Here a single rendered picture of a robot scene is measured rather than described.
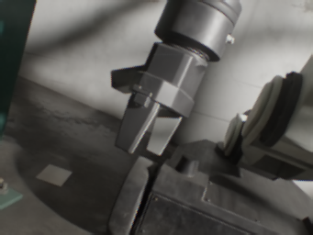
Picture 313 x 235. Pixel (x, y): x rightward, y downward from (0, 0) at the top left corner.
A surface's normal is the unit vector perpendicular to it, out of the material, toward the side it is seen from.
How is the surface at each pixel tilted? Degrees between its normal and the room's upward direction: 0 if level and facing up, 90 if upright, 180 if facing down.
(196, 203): 45
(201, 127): 90
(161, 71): 77
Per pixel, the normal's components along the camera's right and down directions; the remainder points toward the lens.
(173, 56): -0.29, -0.13
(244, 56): -0.28, 0.13
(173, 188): 0.09, -0.54
